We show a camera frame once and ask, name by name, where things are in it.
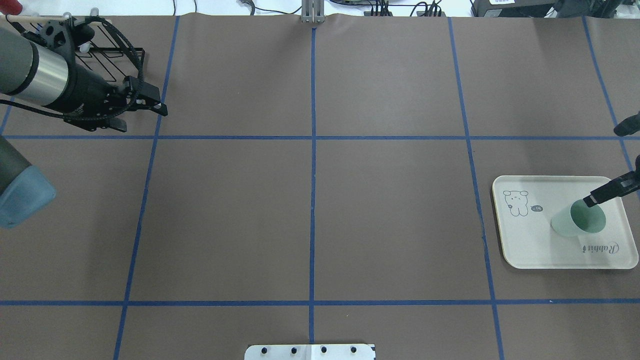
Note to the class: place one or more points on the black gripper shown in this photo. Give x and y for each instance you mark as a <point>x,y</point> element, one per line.
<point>86,90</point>

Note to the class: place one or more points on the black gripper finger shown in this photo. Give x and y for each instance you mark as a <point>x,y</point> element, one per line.
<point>616,188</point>

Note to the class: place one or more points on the pale green cup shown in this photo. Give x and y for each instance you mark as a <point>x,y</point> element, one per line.
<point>579,219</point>

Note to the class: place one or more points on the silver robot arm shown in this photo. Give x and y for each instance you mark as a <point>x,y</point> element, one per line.
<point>40,74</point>

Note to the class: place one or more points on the cream rabbit tray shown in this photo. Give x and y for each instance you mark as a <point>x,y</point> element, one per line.
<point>538,231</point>

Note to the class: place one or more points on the brown paper table mat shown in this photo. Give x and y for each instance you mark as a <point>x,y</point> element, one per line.
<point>325,184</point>

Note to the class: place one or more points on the black box on desk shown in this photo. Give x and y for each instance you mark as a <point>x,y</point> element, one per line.
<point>511,8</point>

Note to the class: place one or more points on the white central pillar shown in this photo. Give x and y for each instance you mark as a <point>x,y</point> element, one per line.
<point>336,351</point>

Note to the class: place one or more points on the black wire cup rack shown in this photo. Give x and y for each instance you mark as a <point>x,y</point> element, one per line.
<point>110,53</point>

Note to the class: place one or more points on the aluminium frame post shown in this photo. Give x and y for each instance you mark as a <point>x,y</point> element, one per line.
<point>312,11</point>

